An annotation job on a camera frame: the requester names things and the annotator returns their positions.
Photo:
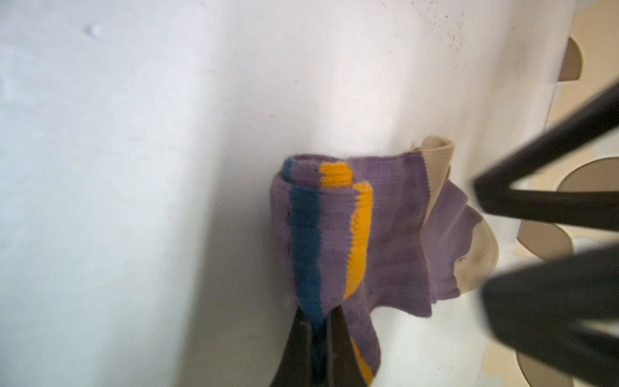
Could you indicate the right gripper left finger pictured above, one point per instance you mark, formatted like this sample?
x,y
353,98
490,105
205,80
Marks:
x,y
295,368

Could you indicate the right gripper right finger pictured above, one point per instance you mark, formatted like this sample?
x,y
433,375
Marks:
x,y
342,367

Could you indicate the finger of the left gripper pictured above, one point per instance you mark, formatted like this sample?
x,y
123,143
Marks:
x,y
597,210
541,311

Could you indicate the purple sock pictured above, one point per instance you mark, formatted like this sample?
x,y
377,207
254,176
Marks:
x,y
375,231

